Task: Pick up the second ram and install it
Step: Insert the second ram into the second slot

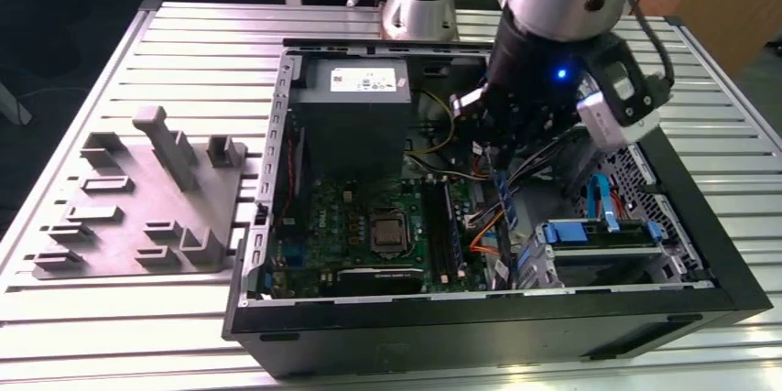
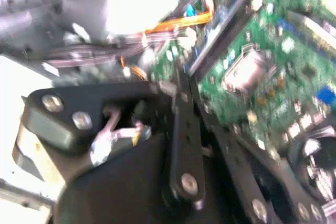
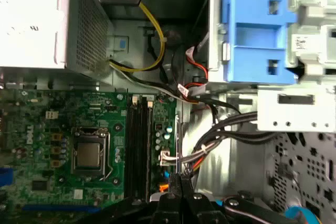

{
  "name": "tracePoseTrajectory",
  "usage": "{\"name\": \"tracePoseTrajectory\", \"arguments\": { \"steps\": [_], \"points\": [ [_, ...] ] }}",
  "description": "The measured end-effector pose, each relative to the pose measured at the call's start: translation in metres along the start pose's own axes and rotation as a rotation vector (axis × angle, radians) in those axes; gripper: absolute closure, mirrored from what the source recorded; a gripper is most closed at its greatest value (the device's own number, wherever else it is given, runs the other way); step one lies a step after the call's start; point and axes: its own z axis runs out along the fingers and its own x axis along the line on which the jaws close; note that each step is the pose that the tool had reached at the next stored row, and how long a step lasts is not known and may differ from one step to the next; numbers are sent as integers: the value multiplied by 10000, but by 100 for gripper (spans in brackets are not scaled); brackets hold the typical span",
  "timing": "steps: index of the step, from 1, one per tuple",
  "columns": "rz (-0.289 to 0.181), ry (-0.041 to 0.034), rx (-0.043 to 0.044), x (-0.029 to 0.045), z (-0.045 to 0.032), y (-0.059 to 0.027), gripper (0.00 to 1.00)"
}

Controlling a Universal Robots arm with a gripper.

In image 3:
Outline blue drive latch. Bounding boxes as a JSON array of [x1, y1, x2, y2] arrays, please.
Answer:
[[221, 0, 299, 86]]

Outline black open PC case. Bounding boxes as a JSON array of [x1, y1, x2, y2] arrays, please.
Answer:
[[0, 0, 336, 224]]

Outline blue expansion slot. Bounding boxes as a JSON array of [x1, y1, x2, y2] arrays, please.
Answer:
[[22, 204, 102, 213]]

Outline metal drive cage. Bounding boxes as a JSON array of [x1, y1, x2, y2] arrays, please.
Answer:
[[206, 0, 336, 133]]

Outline grey power supply wires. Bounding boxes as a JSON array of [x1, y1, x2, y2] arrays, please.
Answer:
[[109, 60, 211, 105]]

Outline silver CPU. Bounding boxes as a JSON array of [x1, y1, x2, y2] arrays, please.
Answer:
[[76, 142, 102, 168]]

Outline green motherboard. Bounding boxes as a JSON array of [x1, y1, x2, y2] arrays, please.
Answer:
[[0, 87, 182, 224]]

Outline orange wire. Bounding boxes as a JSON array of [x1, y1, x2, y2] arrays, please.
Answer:
[[157, 182, 171, 195]]

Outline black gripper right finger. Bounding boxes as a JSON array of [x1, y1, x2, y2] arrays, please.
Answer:
[[181, 174, 299, 224]]

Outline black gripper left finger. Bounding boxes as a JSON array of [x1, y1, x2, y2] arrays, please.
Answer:
[[97, 173, 183, 224]]

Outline yellow wire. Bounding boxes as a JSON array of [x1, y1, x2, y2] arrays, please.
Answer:
[[108, 0, 166, 74]]

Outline grey power supply unit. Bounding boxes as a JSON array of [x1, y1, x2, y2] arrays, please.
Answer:
[[0, 0, 114, 78]]

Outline wire bundle white connector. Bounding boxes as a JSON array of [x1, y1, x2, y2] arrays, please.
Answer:
[[159, 144, 211, 168]]

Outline blue board connector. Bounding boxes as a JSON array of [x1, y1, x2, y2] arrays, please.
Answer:
[[0, 167, 14, 195]]

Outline black CPU socket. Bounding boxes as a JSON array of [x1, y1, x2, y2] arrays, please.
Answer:
[[70, 126, 111, 183]]

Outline metal socket cover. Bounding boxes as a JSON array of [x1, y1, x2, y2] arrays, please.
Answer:
[[72, 128, 107, 177]]

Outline metal locking lever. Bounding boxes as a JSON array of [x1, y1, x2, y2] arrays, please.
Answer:
[[101, 129, 114, 182]]

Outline black cable bundle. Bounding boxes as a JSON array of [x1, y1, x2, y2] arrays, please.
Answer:
[[181, 98, 279, 175]]

